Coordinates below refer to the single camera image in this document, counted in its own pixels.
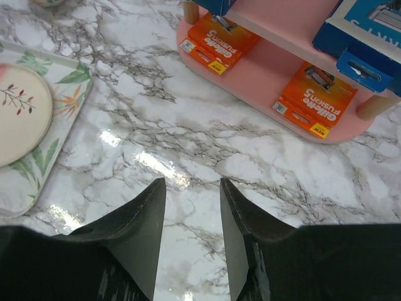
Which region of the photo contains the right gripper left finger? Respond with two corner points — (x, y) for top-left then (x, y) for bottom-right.
(1, 178), (166, 300)

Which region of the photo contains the pink cream round plate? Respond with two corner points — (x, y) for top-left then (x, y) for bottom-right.
(1, 63), (53, 167)

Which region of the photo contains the small floral bowl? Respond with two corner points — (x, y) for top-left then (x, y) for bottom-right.
(29, 0), (65, 8)

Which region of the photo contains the white Harrys razor box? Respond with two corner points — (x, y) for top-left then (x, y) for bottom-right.
(313, 1), (400, 95)

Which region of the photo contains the orange Gillette box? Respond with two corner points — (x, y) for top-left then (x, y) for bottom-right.
(180, 13), (260, 75)
(273, 61), (358, 139)

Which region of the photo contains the pink three-tier shelf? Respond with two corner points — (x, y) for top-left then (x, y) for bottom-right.
(175, 0), (401, 145)

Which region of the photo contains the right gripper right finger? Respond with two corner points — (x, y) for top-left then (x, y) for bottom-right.
(220, 178), (400, 300)

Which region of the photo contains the blue Harrys razor box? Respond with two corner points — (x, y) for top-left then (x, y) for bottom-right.
(192, 0), (236, 16)

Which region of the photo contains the floral serving tray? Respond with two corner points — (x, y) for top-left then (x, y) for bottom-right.
(1, 40), (93, 218)

